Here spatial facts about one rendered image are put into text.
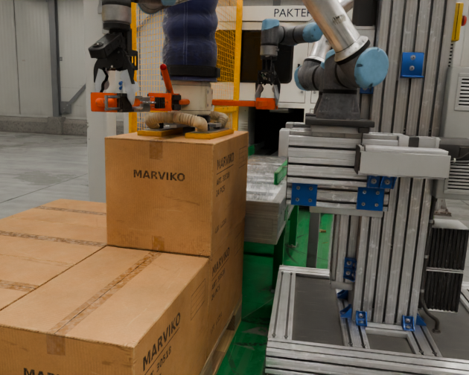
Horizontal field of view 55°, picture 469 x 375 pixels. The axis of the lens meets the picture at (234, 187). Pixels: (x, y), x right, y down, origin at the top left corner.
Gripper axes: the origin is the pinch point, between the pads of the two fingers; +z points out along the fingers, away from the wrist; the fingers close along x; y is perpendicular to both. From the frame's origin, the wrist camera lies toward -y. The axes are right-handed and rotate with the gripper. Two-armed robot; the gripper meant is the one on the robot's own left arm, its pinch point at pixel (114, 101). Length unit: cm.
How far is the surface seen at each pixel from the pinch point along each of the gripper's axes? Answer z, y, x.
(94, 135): 27, 166, 107
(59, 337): 54, -28, -1
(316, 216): 66, 153, -47
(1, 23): -169, 902, 814
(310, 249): 87, 153, -45
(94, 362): 59, -28, -10
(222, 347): 105, 62, -16
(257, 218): 55, 97, -22
